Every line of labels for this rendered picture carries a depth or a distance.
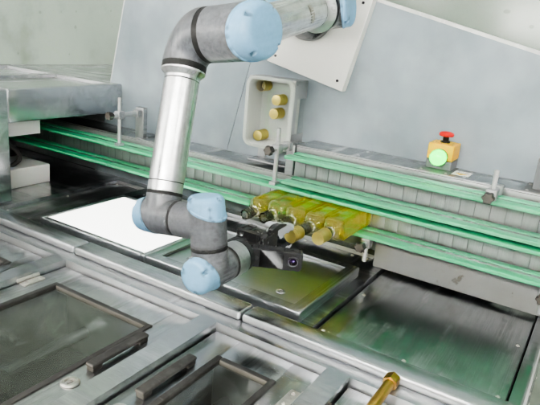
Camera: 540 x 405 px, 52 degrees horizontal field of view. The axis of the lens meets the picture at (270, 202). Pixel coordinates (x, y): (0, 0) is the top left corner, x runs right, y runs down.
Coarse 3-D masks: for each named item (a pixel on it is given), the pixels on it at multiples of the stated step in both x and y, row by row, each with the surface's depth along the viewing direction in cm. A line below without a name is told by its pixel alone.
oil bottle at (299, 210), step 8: (304, 200) 156; (312, 200) 157; (320, 200) 158; (288, 208) 149; (296, 208) 149; (304, 208) 149; (312, 208) 151; (296, 216) 147; (304, 216) 148; (296, 224) 147
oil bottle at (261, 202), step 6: (270, 192) 162; (276, 192) 163; (282, 192) 163; (288, 192) 164; (252, 198) 155; (258, 198) 155; (264, 198) 155; (270, 198) 156; (252, 204) 154; (258, 204) 153; (264, 204) 153; (264, 210) 153; (258, 216) 153
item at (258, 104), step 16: (256, 80) 177; (272, 80) 171; (288, 80) 168; (256, 96) 180; (272, 96) 180; (288, 96) 177; (256, 112) 182; (288, 112) 170; (256, 128) 184; (272, 128) 183; (288, 128) 171; (256, 144) 179
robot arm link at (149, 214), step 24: (168, 48) 117; (192, 48) 114; (168, 72) 117; (192, 72) 117; (168, 96) 116; (192, 96) 118; (168, 120) 116; (192, 120) 118; (168, 144) 115; (168, 168) 115; (168, 192) 115; (144, 216) 116
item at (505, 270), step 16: (32, 144) 220; (48, 144) 222; (96, 160) 203; (112, 160) 206; (144, 176) 191; (208, 192) 177; (224, 192) 179; (240, 192) 180; (384, 240) 149; (400, 240) 151; (416, 240) 151; (432, 256) 142; (448, 256) 141; (464, 256) 143; (480, 256) 143; (496, 272) 135; (512, 272) 135; (528, 272) 136
